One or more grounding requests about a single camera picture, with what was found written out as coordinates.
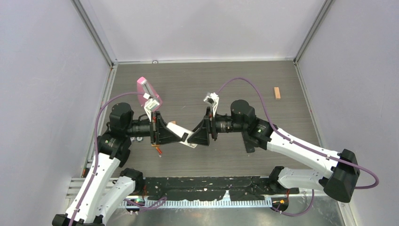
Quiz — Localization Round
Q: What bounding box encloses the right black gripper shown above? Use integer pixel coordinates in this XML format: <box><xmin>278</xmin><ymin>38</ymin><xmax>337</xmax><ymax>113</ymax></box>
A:
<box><xmin>188</xmin><ymin>107</ymin><xmax>246</xmax><ymax>146</ymax></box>

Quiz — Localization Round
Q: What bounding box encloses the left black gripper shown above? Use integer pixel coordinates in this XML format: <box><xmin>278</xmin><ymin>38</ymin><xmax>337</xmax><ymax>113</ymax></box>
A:
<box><xmin>125</xmin><ymin>111</ymin><xmax>181</xmax><ymax>145</ymax></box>

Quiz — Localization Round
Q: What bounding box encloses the white remote control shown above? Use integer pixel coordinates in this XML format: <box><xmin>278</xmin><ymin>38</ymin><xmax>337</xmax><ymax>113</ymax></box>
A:
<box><xmin>167</xmin><ymin>122</ymin><xmax>197</xmax><ymax>148</ymax></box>

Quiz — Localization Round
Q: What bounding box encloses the black remote battery cover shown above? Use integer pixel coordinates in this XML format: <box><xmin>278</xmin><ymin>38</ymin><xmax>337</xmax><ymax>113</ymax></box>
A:
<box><xmin>242</xmin><ymin>134</ymin><xmax>255</xmax><ymax>153</ymax></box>

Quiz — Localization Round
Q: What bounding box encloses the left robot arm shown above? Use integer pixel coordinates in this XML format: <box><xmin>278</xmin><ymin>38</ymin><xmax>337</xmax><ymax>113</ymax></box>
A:
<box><xmin>52</xmin><ymin>103</ymin><xmax>192</xmax><ymax>226</ymax></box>

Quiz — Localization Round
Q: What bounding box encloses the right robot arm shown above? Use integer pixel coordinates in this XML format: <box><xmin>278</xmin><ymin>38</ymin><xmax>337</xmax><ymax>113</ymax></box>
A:
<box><xmin>186</xmin><ymin>99</ymin><xmax>360</xmax><ymax>203</ymax></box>

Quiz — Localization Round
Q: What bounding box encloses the grey round chip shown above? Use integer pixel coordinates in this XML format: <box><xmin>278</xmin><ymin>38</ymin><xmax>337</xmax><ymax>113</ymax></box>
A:
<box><xmin>130</xmin><ymin>137</ymin><xmax>143</xmax><ymax>142</ymax></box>

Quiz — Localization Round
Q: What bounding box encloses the pink metronome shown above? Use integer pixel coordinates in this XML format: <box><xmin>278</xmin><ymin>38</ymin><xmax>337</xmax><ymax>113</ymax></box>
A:
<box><xmin>136</xmin><ymin>77</ymin><xmax>163</xmax><ymax>112</ymax></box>

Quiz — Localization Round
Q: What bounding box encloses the wooden block far right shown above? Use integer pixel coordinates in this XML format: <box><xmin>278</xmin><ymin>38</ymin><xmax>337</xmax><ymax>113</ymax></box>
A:
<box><xmin>273</xmin><ymin>87</ymin><xmax>281</xmax><ymax>100</ymax></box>

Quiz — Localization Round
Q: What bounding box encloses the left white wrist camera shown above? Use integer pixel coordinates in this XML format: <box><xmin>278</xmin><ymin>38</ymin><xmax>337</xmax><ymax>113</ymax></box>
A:
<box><xmin>143</xmin><ymin>93</ymin><xmax>162</xmax><ymax>120</ymax></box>

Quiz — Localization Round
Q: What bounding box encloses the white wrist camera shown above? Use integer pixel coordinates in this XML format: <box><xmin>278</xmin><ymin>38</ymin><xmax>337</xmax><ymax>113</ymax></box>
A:
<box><xmin>203</xmin><ymin>92</ymin><xmax>219</xmax><ymax>117</ymax></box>
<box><xmin>143</xmin><ymin>93</ymin><xmax>162</xmax><ymax>120</ymax></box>

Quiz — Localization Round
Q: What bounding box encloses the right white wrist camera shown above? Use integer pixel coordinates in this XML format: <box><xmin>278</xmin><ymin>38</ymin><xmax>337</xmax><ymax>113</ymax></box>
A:
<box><xmin>203</xmin><ymin>92</ymin><xmax>219</xmax><ymax>117</ymax></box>

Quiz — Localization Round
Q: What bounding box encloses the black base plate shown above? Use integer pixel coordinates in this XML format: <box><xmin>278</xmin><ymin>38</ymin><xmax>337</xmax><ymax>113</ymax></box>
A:
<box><xmin>135</xmin><ymin>176</ymin><xmax>299</xmax><ymax>201</ymax></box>

